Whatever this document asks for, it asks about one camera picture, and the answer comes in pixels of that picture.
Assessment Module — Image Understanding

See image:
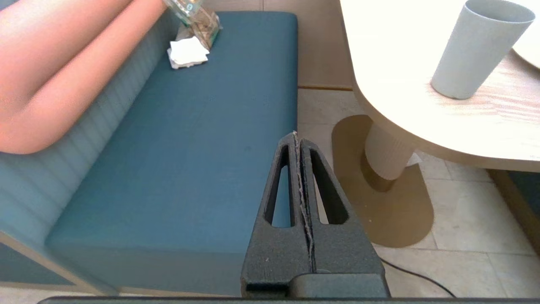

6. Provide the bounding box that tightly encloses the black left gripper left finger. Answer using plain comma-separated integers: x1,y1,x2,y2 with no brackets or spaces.
240,131,315,297

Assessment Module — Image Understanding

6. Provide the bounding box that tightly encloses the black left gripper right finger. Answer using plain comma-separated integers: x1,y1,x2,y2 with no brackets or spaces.
299,138,384,276

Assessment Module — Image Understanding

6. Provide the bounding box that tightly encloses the grey plastic cup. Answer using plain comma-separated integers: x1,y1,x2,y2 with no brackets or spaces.
430,0,536,100

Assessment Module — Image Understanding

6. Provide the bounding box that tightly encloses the white folded napkin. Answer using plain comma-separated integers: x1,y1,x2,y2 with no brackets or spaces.
167,36,211,70

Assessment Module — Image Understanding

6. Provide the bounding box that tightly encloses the clear snack bag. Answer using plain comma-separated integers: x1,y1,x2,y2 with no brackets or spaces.
162,0,222,51

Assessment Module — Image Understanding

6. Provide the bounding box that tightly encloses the pink cylindrical bolster cushion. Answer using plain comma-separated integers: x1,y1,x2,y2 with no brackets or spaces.
0,0,167,155

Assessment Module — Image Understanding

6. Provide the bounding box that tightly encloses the beige table pedestal base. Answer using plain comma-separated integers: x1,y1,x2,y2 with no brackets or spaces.
331,114,435,249

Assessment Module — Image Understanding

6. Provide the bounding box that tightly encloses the black floor cable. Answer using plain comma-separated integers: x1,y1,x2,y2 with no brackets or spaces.
379,257,457,299

